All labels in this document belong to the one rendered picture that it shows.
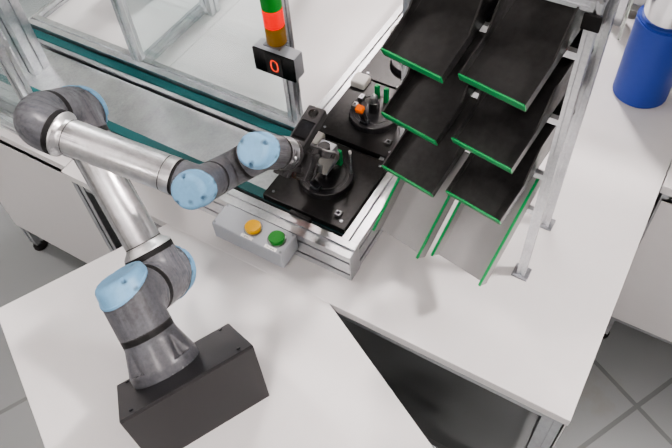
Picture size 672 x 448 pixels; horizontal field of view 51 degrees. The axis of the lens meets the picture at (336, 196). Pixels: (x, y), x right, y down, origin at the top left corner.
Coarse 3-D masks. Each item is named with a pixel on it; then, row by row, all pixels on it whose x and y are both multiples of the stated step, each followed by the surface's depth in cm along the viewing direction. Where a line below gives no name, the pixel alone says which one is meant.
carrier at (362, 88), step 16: (352, 80) 199; (368, 80) 199; (352, 96) 198; (368, 96) 194; (384, 96) 190; (336, 112) 194; (352, 112) 191; (368, 112) 190; (320, 128) 190; (336, 128) 190; (352, 128) 190; (368, 128) 187; (384, 128) 187; (352, 144) 186; (368, 144) 186
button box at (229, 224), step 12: (228, 204) 177; (228, 216) 175; (240, 216) 175; (252, 216) 174; (216, 228) 175; (228, 228) 172; (240, 228) 172; (264, 228) 172; (276, 228) 172; (228, 240) 176; (240, 240) 172; (252, 240) 170; (264, 240) 170; (288, 240) 169; (252, 252) 174; (264, 252) 170; (276, 252) 167; (288, 252) 170; (276, 264) 172
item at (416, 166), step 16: (464, 112) 149; (400, 144) 151; (416, 144) 151; (432, 144) 149; (448, 144) 148; (400, 160) 151; (416, 160) 150; (432, 160) 148; (448, 160) 147; (400, 176) 147; (416, 176) 148; (432, 176) 147; (432, 192) 144
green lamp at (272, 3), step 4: (260, 0) 158; (264, 0) 157; (268, 0) 157; (272, 0) 157; (276, 0) 158; (280, 0) 159; (260, 4) 160; (264, 4) 158; (268, 4) 158; (272, 4) 158; (276, 4) 158; (280, 4) 160; (264, 8) 159; (268, 8) 159; (272, 8) 159; (276, 8) 159; (280, 8) 160; (268, 12) 160; (272, 12) 160
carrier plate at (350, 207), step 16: (336, 144) 186; (352, 160) 183; (368, 160) 182; (368, 176) 179; (272, 192) 177; (288, 192) 177; (304, 192) 177; (352, 192) 176; (368, 192) 176; (288, 208) 176; (304, 208) 174; (320, 208) 173; (336, 208) 173; (352, 208) 173; (336, 224) 170
